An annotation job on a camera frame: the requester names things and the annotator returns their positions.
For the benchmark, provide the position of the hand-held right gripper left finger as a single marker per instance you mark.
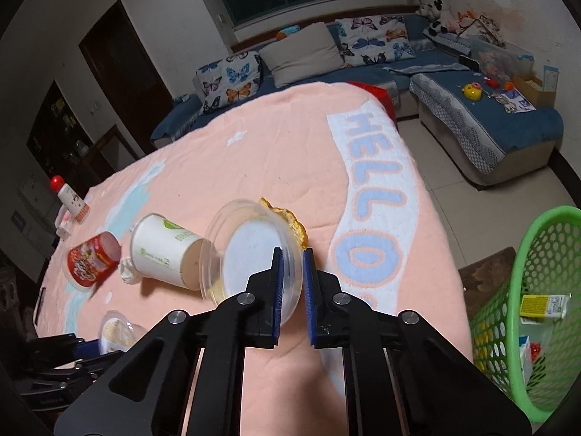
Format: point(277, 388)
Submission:
point(277, 299)

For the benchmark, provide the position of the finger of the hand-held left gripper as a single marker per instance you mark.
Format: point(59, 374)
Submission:
point(54, 341)
point(86, 363)

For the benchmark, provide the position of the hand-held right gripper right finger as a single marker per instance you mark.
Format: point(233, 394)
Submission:
point(309, 299)

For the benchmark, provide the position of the small round lidded container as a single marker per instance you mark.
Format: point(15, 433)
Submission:
point(115, 331)

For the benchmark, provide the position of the large clear plastic cup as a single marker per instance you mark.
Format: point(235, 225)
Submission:
point(254, 245)

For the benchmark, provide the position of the yellow snack bag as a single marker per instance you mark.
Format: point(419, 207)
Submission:
point(540, 306)

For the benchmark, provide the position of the red foam net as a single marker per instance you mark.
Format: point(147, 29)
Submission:
point(538, 349)

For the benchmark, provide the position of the green plastic basket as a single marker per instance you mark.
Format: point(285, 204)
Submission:
point(544, 236)

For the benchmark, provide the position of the orange crinkled wrapper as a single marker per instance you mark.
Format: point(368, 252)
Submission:
point(290, 225)

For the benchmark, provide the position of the red printed paper cup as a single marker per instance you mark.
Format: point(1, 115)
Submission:
point(90, 259)

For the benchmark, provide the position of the small pink and white box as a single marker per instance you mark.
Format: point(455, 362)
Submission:
point(63, 227)

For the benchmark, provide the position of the white paper cup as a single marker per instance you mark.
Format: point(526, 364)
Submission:
point(159, 250)

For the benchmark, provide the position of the white bottle with red cap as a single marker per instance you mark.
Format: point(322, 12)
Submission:
point(72, 202)

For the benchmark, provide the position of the brown wooden stool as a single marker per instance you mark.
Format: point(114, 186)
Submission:
point(485, 277)

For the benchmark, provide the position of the dark wooden side table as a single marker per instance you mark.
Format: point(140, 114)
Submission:
point(113, 154)

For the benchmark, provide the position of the dark display cabinet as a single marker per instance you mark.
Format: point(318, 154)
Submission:
point(59, 131)

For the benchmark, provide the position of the red plastic item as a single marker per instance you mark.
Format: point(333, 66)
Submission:
point(376, 95)

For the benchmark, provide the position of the butterfly print pillow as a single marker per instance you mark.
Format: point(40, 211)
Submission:
point(231, 81)
point(376, 38)

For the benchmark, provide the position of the grey pillow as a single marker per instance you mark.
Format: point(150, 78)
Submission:
point(299, 54)

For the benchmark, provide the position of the yellow toy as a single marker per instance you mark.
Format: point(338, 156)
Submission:
point(473, 91)

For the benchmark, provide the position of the blue sofa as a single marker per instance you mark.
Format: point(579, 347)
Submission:
point(499, 113)

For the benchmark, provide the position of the dark wooden door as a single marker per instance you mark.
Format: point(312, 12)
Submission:
point(122, 77)

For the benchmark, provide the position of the printed papers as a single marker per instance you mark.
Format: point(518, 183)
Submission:
point(517, 100)

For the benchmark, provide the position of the cardboard box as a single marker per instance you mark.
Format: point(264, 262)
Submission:
point(533, 91)

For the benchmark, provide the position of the clear storage box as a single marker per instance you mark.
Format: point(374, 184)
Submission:
point(499, 59)

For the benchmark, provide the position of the black and white plush toy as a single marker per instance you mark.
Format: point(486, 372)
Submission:
point(433, 13)

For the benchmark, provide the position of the pile of plush toys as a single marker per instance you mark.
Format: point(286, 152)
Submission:
point(476, 25)

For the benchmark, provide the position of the blue and white box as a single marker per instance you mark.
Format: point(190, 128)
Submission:
point(550, 79)

